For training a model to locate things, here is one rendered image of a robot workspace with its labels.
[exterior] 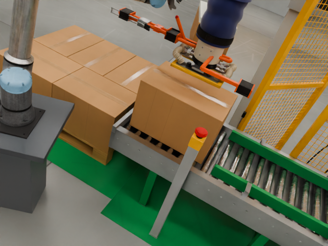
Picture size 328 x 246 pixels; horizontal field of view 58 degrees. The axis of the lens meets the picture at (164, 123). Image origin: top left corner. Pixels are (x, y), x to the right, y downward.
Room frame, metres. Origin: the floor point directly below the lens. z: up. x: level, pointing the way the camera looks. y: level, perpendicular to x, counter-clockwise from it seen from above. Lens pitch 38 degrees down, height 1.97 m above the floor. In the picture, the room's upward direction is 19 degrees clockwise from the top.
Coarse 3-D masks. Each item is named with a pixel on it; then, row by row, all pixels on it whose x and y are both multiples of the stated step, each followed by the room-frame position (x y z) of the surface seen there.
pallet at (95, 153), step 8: (64, 136) 1.84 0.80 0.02; (72, 136) 1.87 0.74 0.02; (72, 144) 1.78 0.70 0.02; (80, 144) 1.81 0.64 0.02; (88, 144) 1.74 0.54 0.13; (88, 152) 1.75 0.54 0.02; (96, 152) 1.72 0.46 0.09; (104, 152) 1.70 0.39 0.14; (112, 152) 1.77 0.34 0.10; (104, 160) 1.70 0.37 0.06
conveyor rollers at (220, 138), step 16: (128, 128) 1.63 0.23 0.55; (160, 144) 1.57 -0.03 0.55; (208, 160) 1.58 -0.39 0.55; (224, 160) 1.64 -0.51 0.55; (240, 176) 1.55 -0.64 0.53; (256, 176) 1.59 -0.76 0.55; (272, 176) 1.65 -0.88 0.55; (240, 192) 1.38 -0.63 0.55; (304, 192) 1.60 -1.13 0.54; (320, 192) 1.65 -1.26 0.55; (272, 208) 1.36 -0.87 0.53; (304, 208) 1.44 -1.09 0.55; (320, 208) 1.49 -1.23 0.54
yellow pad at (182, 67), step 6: (174, 66) 1.66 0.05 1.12; (180, 66) 1.66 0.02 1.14; (186, 66) 1.68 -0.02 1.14; (186, 72) 1.64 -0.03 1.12; (192, 72) 1.64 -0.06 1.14; (198, 72) 1.65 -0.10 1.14; (204, 72) 1.68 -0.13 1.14; (198, 78) 1.62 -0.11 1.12; (204, 78) 1.61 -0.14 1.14; (210, 78) 1.63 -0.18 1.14; (216, 84) 1.59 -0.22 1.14; (222, 84) 1.64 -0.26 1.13
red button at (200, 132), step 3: (195, 129) 1.24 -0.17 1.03; (198, 129) 1.24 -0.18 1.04; (201, 129) 1.25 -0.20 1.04; (204, 129) 1.25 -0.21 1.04; (195, 132) 1.22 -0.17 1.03; (198, 132) 1.21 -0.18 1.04; (201, 132) 1.22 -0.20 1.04; (204, 132) 1.23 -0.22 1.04; (207, 132) 1.25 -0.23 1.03; (198, 135) 1.20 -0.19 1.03; (201, 135) 1.21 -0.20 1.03; (204, 135) 1.21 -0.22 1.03; (201, 138) 1.22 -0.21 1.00
